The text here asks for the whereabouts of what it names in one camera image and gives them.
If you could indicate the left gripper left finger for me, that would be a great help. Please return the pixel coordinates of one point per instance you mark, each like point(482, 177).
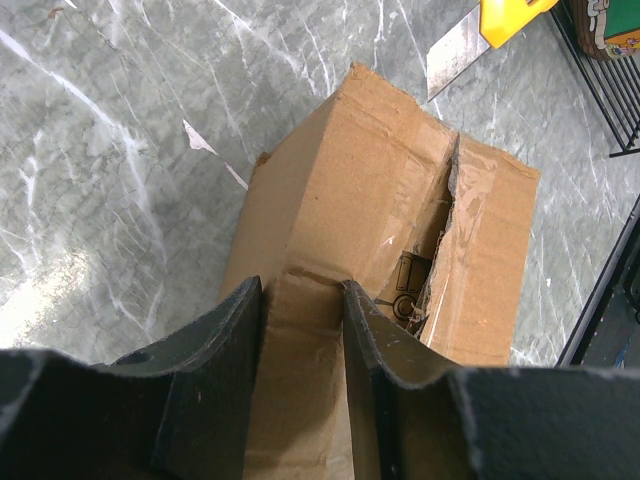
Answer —
point(178, 408)

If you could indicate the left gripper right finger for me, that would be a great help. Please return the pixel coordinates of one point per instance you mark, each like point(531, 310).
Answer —
point(414, 414)

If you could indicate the brown cardboard express box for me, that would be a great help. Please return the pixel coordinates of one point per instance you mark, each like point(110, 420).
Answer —
point(371, 188)

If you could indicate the yellow utility knife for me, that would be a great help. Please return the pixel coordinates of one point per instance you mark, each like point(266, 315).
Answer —
point(489, 25)

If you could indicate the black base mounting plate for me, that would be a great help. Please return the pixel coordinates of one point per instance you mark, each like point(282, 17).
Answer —
point(607, 331)

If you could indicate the green packet in rack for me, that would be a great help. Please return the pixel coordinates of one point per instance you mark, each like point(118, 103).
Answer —
point(606, 29)

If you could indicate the black wire rack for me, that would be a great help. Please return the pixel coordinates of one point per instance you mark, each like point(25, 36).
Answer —
point(613, 84)

